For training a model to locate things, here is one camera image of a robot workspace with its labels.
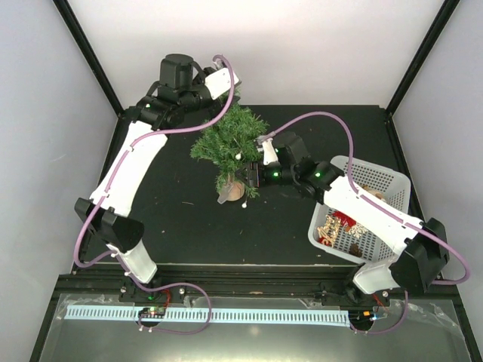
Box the white bulb light string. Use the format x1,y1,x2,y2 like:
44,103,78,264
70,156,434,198
233,150,250,209

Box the small green christmas tree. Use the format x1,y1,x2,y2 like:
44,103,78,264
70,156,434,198
190,94,268,192

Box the white perforated plastic basket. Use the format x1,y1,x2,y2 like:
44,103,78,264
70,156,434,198
308,158,411,264

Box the red star ornament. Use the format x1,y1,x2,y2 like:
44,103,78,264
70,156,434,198
331,211,357,232

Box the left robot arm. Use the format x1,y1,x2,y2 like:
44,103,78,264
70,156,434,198
73,54,239,301

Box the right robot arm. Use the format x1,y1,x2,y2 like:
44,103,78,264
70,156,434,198
235,132,449,304

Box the round wooden tree base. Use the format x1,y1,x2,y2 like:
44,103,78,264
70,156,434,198
226,181,245,201

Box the gold merry christmas sign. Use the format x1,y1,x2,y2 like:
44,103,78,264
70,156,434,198
316,215,341,247

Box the wooden ornament pieces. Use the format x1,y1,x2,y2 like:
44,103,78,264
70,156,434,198
362,185,386,203

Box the white snowflake ornament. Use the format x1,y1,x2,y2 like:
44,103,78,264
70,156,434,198
348,223,368,239

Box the brown pine cone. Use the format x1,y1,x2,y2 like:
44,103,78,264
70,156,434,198
349,243,363,258

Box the left controller circuit board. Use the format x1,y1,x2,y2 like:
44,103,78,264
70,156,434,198
138,307,166,319

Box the controller circuit board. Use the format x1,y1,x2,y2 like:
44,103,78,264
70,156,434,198
349,307,389,321
138,307,166,319

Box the right controller circuit board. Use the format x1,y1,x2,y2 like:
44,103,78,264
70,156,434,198
349,307,389,321

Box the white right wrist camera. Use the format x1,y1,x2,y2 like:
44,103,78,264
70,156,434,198
255,136,278,166

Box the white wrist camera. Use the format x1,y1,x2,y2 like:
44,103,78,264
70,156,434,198
255,136,278,166
205,68,232,100

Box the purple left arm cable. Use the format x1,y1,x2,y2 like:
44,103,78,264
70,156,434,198
72,54,236,269

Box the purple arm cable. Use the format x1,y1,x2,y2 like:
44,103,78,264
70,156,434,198
72,54,236,269
263,111,471,284

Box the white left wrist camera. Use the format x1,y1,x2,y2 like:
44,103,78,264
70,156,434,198
205,68,232,100

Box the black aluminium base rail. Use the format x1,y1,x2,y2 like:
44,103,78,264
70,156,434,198
56,263,457,306

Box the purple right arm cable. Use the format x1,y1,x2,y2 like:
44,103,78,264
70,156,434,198
263,111,471,284

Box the white slotted cable duct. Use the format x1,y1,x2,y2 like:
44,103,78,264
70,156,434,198
64,305,350,327

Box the right black frame post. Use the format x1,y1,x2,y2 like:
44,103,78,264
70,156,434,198
386,0,460,116

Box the black frame post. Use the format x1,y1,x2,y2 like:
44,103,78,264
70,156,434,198
386,0,460,116
53,0,123,115

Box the left black frame post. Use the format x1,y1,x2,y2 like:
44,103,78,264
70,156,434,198
53,0,123,115

